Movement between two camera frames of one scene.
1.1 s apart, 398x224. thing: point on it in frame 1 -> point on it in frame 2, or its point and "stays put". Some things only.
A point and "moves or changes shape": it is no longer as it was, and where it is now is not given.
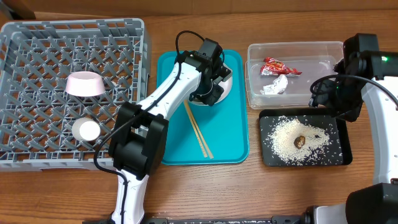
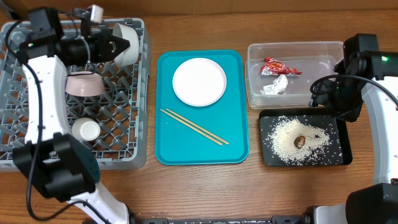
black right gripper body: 343,99 stays put
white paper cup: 86,129 stays put
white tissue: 278,85 stays put
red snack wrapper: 272,66 stays put
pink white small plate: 84,83 stays put
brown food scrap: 299,141 stays put
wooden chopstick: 201,136 moves or changes shape
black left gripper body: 208,93 -> 104,45
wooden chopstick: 201,144 moves or changes shape
